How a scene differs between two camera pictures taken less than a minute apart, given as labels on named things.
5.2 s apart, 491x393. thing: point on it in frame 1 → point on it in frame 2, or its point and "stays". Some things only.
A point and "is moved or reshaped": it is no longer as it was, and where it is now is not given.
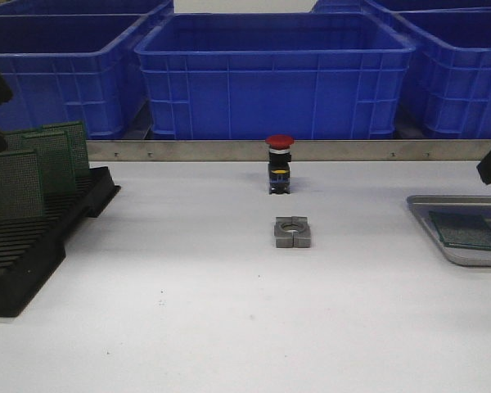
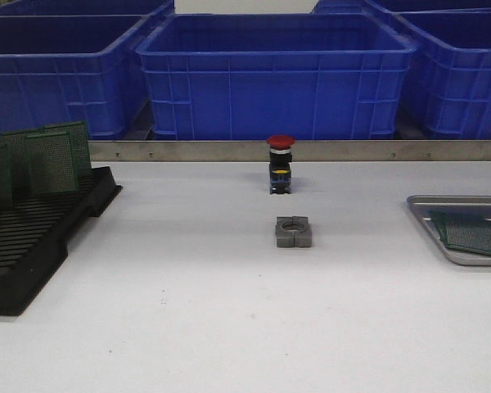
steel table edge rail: x=303 y=151 stays
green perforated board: x=16 y=186 → x=471 y=232
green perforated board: x=54 y=160 stays
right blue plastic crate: x=457 y=81 stays
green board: x=466 y=230 is moved or reshaped
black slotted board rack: x=20 y=256 stays
